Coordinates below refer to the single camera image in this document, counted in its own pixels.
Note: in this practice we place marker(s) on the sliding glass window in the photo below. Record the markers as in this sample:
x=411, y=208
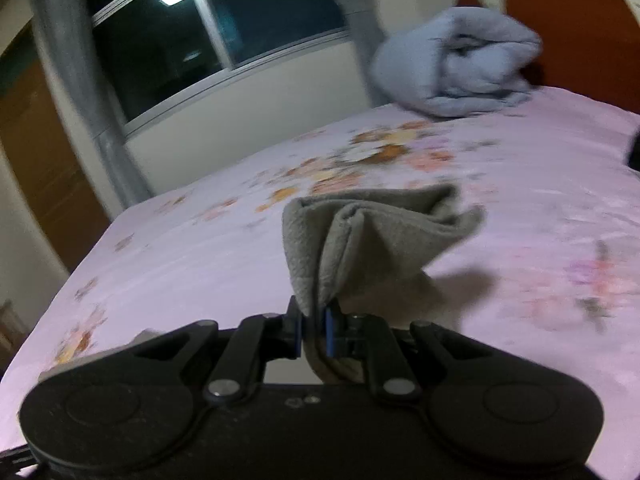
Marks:
x=200, y=35

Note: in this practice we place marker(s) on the rolled light blue duvet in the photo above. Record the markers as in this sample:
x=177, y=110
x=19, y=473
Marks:
x=450, y=65

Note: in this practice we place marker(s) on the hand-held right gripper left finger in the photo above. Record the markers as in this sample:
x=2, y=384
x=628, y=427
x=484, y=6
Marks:
x=296, y=334

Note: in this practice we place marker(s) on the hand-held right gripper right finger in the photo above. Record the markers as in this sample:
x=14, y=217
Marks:
x=330, y=334

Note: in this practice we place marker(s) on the grey pants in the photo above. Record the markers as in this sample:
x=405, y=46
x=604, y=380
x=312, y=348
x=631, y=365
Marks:
x=370, y=240

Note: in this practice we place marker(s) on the red-brown arched headboard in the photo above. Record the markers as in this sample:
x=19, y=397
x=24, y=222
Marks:
x=565, y=20

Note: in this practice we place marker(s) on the brown wooden door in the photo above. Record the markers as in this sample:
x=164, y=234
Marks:
x=45, y=160

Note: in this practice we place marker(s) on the grey curtain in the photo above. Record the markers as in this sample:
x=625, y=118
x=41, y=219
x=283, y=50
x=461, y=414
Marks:
x=75, y=70
x=350, y=20

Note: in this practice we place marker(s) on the black cloth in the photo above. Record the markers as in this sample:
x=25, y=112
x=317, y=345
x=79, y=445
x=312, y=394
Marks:
x=634, y=152

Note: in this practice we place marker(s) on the bed with pink floral sheet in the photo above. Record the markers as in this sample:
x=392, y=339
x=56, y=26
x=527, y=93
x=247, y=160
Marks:
x=200, y=270

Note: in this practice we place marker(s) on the brown wooden furniture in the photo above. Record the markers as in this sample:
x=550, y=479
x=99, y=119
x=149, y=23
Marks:
x=10, y=322

